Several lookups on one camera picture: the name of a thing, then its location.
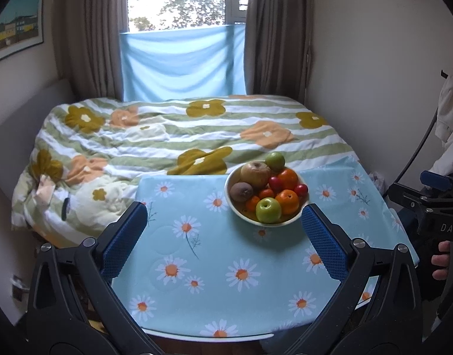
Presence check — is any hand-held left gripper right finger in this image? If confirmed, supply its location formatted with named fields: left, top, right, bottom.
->
left=297, top=203, right=423, bottom=355

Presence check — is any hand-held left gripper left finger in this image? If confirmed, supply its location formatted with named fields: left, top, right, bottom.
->
left=25, top=201, right=149, bottom=355

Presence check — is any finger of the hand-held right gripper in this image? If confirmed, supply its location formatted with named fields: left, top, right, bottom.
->
left=392, top=182, right=435, bottom=212
left=420, top=171, right=453, bottom=193

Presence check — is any round orange mandarin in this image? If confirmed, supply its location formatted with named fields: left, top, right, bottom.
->
left=274, top=189, right=300, bottom=215

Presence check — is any large green apple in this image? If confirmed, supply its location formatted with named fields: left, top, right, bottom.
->
left=255, top=197, right=283, bottom=224

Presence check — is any orange with dark stem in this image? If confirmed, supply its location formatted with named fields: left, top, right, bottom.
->
left=276, top=169, right=299, bottom=191

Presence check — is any cream oval bowl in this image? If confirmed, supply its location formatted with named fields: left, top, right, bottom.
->
left=225, top=163, right=310, bottom=227

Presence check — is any small green fruit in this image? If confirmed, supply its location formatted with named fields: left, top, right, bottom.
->
left=265, top=151, right=286, bottom=171

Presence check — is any brown kiwi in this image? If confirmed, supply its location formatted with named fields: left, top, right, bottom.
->
left=229, top=182, right=254, bottom=203

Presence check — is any person's right hand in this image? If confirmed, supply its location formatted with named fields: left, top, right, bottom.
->
left=431, top=241, right=451, bottom=281

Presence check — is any white hanging garment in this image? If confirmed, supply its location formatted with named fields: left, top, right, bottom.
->
left=435, top=73, right=453, bottom=152

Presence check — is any blue daisy tablecloth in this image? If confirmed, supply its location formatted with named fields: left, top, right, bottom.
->
left=111, top=155, right=421, bottom=338

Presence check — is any yellow-brown apple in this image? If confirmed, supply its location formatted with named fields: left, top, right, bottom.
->
left=240, top=161, right=272, bottom=188

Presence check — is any striped floral blanket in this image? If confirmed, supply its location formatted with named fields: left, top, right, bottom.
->
left=11, top=94, right=356, bottom=248

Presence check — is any white padded headboard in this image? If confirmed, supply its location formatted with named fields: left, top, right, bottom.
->
left=0, top=79, right=75, bottom=196

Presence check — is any light blue window cloth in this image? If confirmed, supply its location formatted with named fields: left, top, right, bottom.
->
left=119, top=24, right=247, bottom=101

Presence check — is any black cable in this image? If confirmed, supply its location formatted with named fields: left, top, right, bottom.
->
left=384, top=105, right=440, bottom=198

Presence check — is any framed wall picture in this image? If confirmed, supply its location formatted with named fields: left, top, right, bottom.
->
left=0, top=0, right=44, bottom=68

